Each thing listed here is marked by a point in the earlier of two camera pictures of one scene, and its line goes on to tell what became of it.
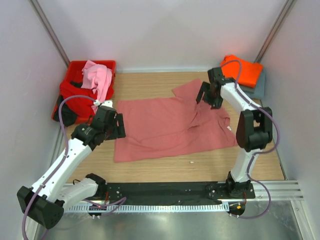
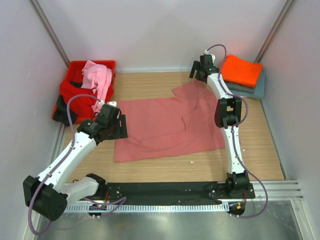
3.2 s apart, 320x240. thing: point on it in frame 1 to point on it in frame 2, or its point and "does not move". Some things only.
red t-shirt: [82, 107] does not move
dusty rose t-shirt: [169, 127] does not move
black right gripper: [215, 104] to [195, 67]
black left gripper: [120, 132] does not move
